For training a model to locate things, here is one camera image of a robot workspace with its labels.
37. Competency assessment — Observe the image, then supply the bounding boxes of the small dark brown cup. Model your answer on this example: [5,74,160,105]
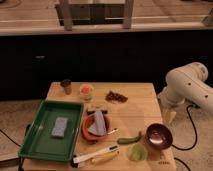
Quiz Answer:
[60,79,72,95]

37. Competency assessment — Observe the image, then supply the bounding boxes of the dark red grape bunch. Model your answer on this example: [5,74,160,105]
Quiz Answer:
[105,91,128,103]

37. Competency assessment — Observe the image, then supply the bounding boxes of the black cable left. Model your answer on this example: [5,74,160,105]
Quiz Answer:
[0,129,22,148]

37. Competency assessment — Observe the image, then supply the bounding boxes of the metal spoon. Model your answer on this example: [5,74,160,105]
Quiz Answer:
[107,128,118,135]

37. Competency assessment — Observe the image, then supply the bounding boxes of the orange red bowl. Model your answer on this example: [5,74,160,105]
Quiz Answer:
[81,114,111,141]

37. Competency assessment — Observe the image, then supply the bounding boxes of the wooden chair frame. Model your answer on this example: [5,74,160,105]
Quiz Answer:
[55,0,134,31]

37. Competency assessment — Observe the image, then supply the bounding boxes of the black cable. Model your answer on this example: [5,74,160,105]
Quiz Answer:
[0,129,22,148]
[171,104,199,171]

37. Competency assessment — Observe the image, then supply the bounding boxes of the green plastic tray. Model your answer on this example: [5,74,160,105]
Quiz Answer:
[18,100,83,162]

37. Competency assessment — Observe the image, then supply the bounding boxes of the dark maroon bowl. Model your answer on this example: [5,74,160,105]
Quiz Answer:
[145,123,173,152]

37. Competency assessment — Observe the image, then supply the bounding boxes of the grey folded cloth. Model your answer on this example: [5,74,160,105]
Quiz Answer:
[88,111,107,136]

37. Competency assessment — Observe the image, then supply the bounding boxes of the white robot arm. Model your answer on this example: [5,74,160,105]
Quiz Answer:
[158,62,213,124]

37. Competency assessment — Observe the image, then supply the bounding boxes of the black cable right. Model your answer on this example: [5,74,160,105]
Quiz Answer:
[171,104,199,171]

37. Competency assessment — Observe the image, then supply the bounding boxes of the yellow banana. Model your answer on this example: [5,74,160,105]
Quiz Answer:
[91,151,119,164]

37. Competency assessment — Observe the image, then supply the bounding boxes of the grey blue sponge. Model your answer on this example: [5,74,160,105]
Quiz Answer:
[51,117,68,138]

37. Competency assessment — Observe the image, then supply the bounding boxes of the clear cup orange contents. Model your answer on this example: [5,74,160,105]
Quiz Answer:
[79,84,94,100]

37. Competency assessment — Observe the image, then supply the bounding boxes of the green cucumber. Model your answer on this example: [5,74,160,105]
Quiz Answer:
[117,132,142,145]

